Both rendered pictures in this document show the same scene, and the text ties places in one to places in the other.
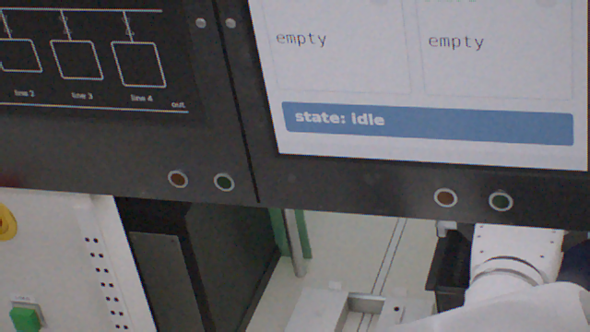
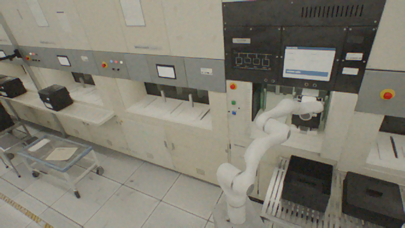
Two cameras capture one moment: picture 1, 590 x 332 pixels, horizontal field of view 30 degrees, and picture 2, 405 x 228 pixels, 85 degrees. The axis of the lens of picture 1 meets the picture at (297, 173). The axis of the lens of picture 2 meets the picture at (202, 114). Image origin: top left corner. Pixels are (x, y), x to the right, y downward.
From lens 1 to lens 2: 0.75 m
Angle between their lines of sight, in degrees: 7
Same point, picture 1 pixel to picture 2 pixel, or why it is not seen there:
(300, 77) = (289, 65)
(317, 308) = not seen: hidden behind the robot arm
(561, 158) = (325, 78)
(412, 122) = (304, 72)
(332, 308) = not seen: hidden behind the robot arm
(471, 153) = (311, 77)
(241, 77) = (280, 64)
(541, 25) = (326, 58)
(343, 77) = (296, 65)
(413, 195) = (301, 84)
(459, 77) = (313, 66)
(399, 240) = not seen: hidden behind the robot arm
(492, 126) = (316, 73)
